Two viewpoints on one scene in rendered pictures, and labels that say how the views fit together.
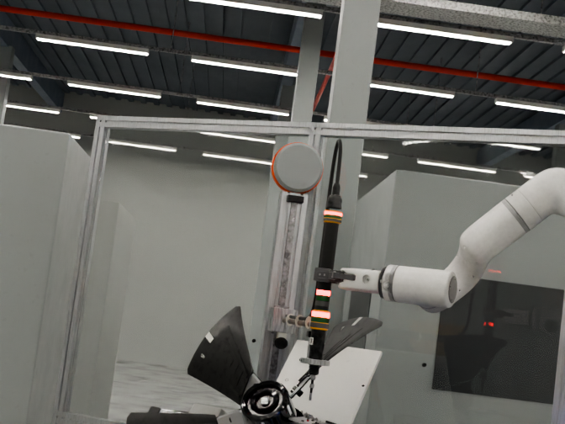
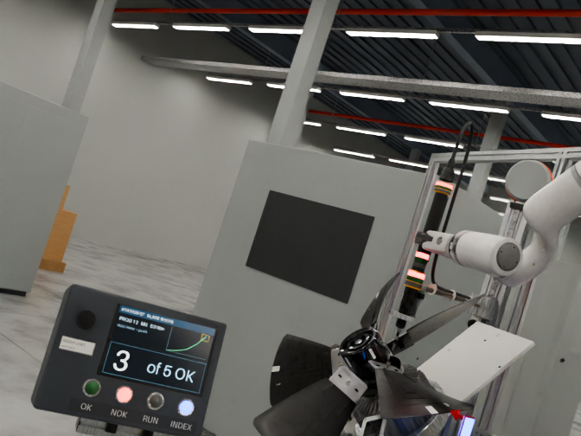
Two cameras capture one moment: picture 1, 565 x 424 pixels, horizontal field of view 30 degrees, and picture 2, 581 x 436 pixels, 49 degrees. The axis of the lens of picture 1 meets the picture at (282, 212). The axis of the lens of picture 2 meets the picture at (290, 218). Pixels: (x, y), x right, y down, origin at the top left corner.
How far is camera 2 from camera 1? 1.43 m
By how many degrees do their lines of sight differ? 42
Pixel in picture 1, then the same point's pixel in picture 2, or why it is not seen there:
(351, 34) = not seen: outside the picture
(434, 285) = (484, 248)
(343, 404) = (474, 378)
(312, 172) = (538, 184)
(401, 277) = (464, 240)
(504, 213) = (565, 176)
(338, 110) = not seen: outside the picture
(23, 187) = (407, 211)
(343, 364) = (496, 346)
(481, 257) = (538, 223)
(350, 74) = not seen: outside the picture
